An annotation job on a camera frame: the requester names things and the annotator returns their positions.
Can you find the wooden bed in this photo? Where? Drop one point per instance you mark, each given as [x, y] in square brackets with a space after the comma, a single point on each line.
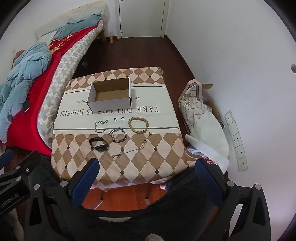
[103, 30]

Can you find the black smart band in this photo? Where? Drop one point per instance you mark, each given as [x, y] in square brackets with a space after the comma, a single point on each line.
[101, 148]

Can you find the blue grey blanket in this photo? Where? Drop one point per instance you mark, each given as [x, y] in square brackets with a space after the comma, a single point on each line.
[74, 26]

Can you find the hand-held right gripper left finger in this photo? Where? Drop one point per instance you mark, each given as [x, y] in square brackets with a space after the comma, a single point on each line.
[84, 185]

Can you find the black fleece clothing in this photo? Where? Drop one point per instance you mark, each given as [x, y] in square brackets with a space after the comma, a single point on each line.
[148, 220]

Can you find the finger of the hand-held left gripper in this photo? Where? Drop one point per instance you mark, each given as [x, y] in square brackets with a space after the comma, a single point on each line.
[5, 158]
[25, 165]

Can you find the white door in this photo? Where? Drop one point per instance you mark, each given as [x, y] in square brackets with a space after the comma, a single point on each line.
[141, 18]

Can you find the black phone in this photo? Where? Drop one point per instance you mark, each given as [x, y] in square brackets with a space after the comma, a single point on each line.
[26, 107]

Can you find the small orange bottle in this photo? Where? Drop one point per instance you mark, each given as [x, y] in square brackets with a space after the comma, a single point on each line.
[112, 38]

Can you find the white power strip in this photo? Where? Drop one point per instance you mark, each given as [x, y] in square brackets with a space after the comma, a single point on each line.
[237, 143]

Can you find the light blue quilt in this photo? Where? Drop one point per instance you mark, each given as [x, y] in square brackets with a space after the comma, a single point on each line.
[25, 76]

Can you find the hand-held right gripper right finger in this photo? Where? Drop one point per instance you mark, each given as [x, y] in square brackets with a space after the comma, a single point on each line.
[209, 183]

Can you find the floral patterned cloth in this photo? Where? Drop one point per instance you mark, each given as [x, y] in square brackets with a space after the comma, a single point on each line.
[193, 104]

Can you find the brown checkered tablecloth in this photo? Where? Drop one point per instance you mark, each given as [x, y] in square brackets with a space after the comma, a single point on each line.
[150, 162]

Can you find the white cardboard box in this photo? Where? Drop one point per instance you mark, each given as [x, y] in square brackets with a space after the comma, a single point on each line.
[108, 105]

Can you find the beige checkered quilt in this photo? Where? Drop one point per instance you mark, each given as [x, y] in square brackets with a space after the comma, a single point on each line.
[67, 69]

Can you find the red blanket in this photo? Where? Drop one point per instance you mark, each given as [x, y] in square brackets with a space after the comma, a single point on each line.
[39, 88]

